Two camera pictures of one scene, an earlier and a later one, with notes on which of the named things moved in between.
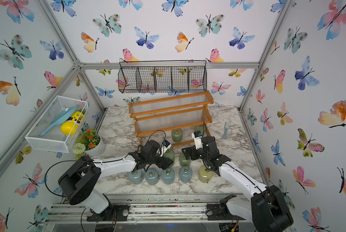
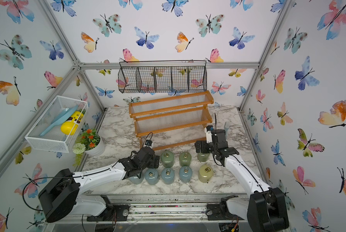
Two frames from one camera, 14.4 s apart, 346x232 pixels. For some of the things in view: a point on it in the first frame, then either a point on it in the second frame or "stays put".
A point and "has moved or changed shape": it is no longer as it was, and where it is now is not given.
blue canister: [136, 177] stays put
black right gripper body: [204, 157] -> [215, 150]
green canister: [183, 161] stays put
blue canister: [167, 175] stays put
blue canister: [151, 176] stays put
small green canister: [199, 127] has moved or changed shape
